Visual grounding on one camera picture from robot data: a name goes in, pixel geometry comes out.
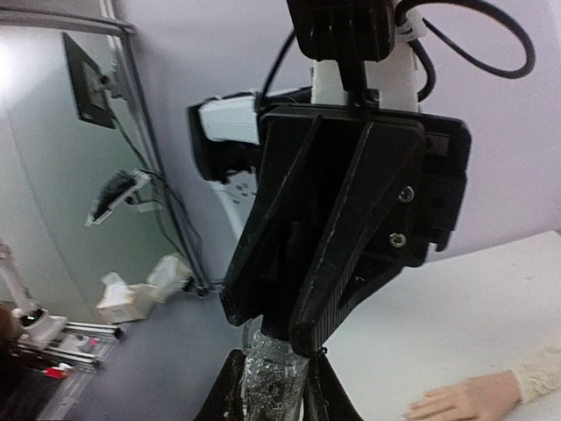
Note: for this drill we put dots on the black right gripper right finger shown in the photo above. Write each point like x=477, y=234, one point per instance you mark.
x=324, y=397

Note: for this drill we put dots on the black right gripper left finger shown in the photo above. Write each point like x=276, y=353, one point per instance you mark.
x=224, y=401

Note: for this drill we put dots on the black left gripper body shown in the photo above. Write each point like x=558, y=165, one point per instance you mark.
x=427, y=209

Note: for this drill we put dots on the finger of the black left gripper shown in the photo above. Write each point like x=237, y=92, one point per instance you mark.
x=338, y=280
x=288, y=144

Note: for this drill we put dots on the clear glitter nail polish bottle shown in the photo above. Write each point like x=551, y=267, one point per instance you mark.
x=273, y=381

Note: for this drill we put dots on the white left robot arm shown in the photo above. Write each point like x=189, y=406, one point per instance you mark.
x=219, y=157

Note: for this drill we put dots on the white cardboard box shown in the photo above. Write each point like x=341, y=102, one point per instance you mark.
x=122, y=302

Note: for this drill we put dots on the mannequin hand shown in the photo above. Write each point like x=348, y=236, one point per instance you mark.
x=484, y=398

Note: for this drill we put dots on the cream cloth garment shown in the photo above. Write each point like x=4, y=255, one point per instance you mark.
x=539, y=375

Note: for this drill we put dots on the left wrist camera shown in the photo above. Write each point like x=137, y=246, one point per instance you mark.
x=360, y=52

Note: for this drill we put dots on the black wall monitor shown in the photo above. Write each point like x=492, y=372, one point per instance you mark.
x=89, y=91

